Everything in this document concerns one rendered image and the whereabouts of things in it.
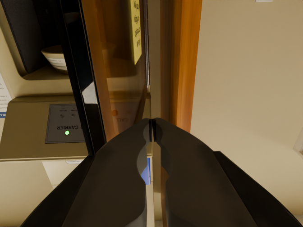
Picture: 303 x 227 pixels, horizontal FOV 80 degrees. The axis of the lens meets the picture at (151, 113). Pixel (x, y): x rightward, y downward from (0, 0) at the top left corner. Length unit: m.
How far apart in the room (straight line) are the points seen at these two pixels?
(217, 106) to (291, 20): 0.46
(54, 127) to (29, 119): 0.06
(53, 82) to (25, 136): 0.13
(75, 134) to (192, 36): 0.30
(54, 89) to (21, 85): 0.07
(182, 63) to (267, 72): 0.74
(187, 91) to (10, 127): 0.38
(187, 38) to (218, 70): 0.62
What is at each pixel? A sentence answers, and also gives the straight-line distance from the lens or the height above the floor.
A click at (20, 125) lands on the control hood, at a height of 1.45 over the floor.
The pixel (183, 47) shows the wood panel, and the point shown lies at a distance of 0.32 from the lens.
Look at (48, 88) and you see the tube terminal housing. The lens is 0.49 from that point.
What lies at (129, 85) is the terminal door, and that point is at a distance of 0.18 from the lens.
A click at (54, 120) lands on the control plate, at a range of 0.45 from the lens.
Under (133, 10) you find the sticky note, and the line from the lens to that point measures 0.23.
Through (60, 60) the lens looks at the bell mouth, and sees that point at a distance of 0.47.
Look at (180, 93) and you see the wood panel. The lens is 0.34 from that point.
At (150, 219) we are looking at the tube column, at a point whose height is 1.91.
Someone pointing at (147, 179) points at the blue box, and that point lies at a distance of 0.44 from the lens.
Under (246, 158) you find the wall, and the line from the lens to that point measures 1.29.
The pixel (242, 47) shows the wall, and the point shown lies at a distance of 0.94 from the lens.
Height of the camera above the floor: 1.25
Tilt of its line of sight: 29 degrees up
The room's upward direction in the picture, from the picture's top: 178 degrees clockwise
